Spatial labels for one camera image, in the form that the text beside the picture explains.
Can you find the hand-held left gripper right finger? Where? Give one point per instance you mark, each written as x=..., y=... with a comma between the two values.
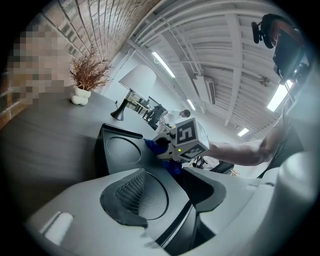
x=237, y=197

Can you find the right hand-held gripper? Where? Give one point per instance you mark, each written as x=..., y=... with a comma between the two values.
x=186, y=133

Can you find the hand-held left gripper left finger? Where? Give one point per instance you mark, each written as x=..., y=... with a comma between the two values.
x=80, y=215

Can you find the blue cloth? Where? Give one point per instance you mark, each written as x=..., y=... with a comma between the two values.
x=152, y=147

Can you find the black box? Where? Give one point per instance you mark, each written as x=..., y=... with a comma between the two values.
x=120, y=150

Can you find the person's right forearm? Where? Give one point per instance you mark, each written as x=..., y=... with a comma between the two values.
x=240, y=152

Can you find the ceiling light tube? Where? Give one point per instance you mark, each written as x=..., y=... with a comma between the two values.
x=191, y=104
x=163, y=63
x=243, y=132
x=278, y=96

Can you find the white ceiling air conditioner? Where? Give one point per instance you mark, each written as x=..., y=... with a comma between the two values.
x=206, y=90

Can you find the white shade table lamp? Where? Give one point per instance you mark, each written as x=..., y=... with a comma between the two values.
x=138, y=77

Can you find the dried plant in white vase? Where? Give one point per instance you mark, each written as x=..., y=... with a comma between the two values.
x=80, y=96

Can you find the person's grey t-shirt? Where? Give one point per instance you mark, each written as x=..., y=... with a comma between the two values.
x=305, y=112

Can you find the person's head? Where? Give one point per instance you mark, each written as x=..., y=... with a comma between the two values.
x=280, y=25

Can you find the black head camera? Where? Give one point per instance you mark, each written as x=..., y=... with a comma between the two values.
x=257, y=32

